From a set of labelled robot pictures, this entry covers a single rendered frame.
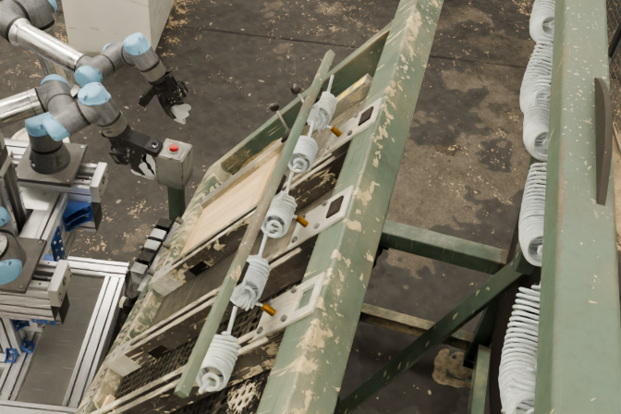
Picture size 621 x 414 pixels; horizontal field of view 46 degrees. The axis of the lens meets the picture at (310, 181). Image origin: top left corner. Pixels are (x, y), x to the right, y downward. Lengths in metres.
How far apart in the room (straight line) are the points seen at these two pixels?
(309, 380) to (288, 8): 4.67
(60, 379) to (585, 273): 2.54
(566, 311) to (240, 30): 4.59
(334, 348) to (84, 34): 4.01
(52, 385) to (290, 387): 2.12
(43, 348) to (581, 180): 2.60
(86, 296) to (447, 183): 2.20
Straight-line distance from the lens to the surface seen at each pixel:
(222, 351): 1.43
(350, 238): 1.56
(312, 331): 1.40
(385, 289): 3.91
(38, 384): 3.38
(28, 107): 2.23
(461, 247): 3.12
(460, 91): 5.26
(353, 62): 2.61
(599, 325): 1.18
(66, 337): 3.48
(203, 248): 2.41
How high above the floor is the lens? 3.07
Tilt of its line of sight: 45 degrees down
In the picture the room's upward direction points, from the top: 7 degrees clockwise
